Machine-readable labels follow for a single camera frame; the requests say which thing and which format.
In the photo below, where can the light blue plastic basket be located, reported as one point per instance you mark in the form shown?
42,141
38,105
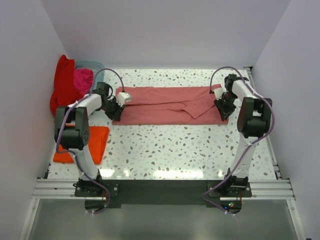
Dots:
91,65

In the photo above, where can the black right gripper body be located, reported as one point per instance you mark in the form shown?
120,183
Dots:
223,107

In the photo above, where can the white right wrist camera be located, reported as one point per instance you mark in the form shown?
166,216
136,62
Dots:
217,92

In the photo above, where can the aluminium extrusion rail frame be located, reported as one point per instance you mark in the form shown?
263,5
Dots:
168,152

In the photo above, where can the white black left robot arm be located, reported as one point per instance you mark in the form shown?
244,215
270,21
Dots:
72,134

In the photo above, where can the salmon pink t shirt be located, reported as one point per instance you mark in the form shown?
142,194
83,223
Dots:
191,105

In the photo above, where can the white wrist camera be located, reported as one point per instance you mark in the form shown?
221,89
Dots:
217,92
122,98

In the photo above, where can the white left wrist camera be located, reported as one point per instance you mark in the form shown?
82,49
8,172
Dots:
122,98

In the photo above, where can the folded orange t shirt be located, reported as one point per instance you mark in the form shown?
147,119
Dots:
97,145

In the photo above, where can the red t shirt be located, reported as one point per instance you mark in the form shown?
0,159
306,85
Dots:
64,91

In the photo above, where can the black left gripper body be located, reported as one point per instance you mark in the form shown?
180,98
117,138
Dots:
113,109

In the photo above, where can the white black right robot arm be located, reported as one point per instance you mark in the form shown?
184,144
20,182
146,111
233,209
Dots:
253,123

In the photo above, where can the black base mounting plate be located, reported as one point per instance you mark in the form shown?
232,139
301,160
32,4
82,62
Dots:
161,192

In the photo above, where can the magenta t shirt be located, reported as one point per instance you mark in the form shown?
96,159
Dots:
83,79

